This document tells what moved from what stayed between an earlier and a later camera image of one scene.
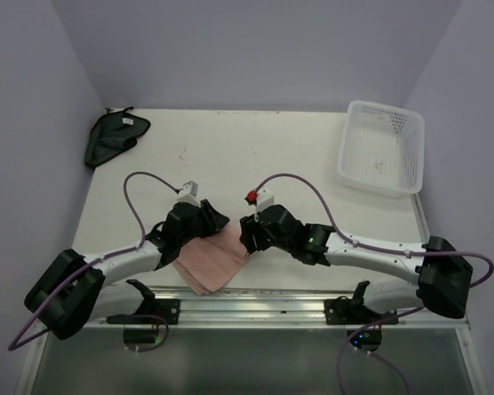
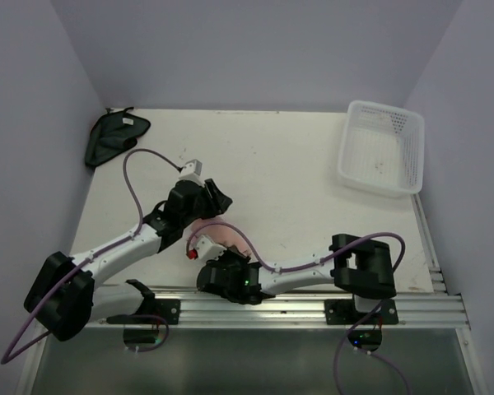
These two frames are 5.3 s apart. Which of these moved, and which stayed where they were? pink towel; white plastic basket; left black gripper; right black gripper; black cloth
Moved: left black gripper; right black gripper; pink towel
Stayed: white plastic basket; black cloth
